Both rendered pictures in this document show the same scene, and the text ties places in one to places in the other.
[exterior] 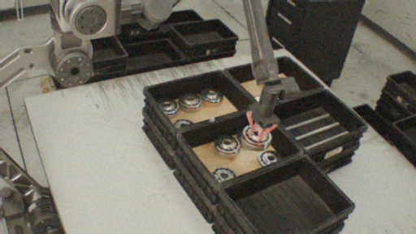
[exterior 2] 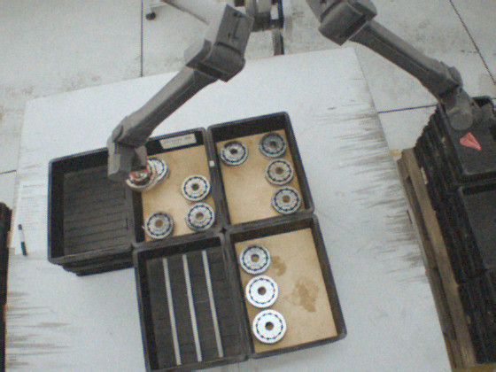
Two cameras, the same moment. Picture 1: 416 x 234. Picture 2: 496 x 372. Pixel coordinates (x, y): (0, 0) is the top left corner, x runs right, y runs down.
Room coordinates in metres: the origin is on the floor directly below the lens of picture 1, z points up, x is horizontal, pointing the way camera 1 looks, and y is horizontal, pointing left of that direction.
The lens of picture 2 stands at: (1.79, -0.50, 2.18)
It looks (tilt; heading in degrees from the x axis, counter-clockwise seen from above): 65 degrees down; 122
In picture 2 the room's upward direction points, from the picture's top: 7 degrees counter-clockwise
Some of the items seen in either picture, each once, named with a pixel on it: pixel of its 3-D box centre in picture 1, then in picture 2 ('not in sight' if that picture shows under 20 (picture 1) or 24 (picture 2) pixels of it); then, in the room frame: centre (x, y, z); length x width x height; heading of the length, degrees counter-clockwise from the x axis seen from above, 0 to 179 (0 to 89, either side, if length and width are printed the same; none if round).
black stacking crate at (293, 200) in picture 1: (285, 210); (93, 207); (0.98, -0.31, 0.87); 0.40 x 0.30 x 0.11; 127
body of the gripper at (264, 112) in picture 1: (265, 108); (127, 155); (1.16, -0.18, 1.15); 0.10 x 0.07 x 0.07; 36
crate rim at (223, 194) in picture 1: (289, 200); (87, 202); (0.98, -0.31, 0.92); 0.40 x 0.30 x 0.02; 127
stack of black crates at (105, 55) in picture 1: (91, 79); (461, 155); (2.22, 0.79, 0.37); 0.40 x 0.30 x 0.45; 125
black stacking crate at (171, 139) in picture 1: (198, 108); (259, 174); (1.46, 0.05, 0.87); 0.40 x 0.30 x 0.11; 127
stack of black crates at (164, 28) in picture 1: (176, 38); not in sight; (3.01, 0.36, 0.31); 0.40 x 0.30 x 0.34; 125
